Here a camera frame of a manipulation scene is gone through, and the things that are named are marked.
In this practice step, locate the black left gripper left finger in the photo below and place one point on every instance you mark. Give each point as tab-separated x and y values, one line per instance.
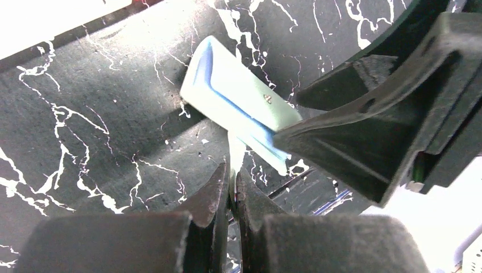
190	238

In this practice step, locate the white plastic bin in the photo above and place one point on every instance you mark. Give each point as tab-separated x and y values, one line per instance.
27	23

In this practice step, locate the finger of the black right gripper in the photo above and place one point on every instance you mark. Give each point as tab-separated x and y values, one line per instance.
347	82
422	125

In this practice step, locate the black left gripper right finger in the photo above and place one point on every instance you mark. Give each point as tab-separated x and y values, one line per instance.
273	240

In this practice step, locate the grey-green card holder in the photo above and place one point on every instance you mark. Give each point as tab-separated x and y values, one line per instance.
220	87

